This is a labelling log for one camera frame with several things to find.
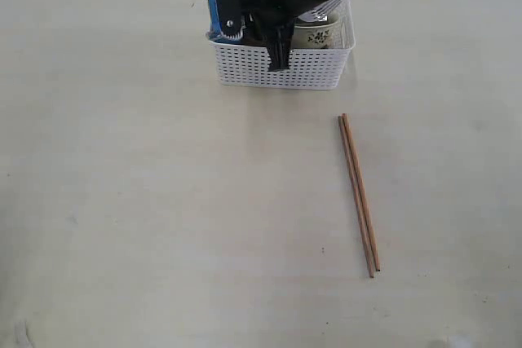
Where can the silver metal fork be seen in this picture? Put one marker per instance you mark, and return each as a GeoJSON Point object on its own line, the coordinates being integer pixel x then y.
{"type": "Point", "coordinates": [320, 12]}

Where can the floral ceramic bowl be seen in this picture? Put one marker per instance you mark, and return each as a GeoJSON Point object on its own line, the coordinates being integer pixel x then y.
{"type": "Point", "coordinates": [316, 35]}

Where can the wooden chopstick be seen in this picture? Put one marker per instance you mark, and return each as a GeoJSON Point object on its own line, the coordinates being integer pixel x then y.
{"type": "Point", "coordinates": [356, 197]}
{"type": "Point", "coordinates": [369, 228]}

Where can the blue snack packet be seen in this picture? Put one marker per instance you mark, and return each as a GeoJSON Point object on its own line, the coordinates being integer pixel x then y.
{"type": "Point", "coordinates": [215, 31]}

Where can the white perforated plastic basket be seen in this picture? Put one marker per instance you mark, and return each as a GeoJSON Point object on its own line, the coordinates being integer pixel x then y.
{"type": "Point", "coordinates": [314, 61]}

